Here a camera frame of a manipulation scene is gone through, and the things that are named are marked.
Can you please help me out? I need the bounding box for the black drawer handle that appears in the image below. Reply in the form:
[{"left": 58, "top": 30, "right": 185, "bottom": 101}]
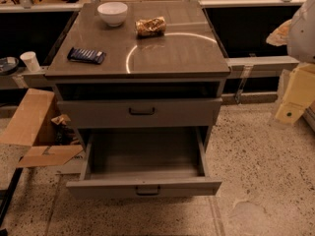
[
  {"left": 128, "top": 107, "right": 156, "bottom": 116},
  {"left": 135, "top": 186, "right": 160, "bottom": 197}
]

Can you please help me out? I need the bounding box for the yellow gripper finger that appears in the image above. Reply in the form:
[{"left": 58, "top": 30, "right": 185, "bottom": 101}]
[
  {"left": 266, "top": 20, "right": 291, "bottom": 46},
  {"left": 275, "top": 64, "right": 315, "bottom": 125}
]

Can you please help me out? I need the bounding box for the white ceramic bowl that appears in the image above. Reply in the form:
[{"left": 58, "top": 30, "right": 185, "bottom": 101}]
[{"left": 97, "top": 2, "right": 128, "bottom": 27}]

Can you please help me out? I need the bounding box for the brown cardboard box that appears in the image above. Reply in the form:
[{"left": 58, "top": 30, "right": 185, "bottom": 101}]
[{"left": 0, "top": 88, "right": 83, "bottom": 168}]

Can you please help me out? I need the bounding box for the black middle drawer handle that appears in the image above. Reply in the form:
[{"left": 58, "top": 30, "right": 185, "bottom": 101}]
[{"left": 135, "top": 186, "right": 160, "bottom": 197}]

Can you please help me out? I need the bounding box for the black upper drawer handle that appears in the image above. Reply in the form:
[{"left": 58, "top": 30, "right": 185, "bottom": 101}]
[{"left": 128, "top": 107, "right": 156, "bottom": 116}]

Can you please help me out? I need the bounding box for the blue rxbar blueberry bar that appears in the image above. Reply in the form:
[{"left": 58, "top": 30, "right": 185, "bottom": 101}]
[{"left": 67, "top": 47, "right": 106, "bottom": 65}]

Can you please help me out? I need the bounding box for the open grey middle drawer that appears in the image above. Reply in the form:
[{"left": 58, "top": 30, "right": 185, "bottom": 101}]
[{"left": 67, "top": 127, "right": 221, "bottom": 199}]

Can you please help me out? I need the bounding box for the crumpled gold snack bag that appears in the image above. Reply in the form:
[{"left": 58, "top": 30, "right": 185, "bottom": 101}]
[{"left": 135, "top": 17, "right": 166, "bottom": 37}]

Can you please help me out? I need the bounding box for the grey drawer cabinet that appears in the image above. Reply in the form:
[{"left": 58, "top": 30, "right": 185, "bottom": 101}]
[{"left": 44, "top": 0, "right": 231, "bottom": 201}]

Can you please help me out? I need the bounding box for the closed grey upper drawer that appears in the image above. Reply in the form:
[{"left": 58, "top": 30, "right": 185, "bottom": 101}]
[{"left": 58, "top": 98, "right": 221, "bottom": 129}]

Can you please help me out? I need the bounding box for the white paper cup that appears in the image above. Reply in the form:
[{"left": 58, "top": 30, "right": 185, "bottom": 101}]
[{"left": 20, "top": 51, "right": 40, "bottom": 72}]

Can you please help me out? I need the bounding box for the dark round plate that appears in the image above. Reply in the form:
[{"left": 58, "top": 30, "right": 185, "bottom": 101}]
[{"left": 0, "top": 57, "right": 19, "bottom": 76}]

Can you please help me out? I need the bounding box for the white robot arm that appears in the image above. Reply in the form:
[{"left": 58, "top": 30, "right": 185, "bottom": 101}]
[{"left": 266, "top": 0, "right": 315, "bottom": 125}]

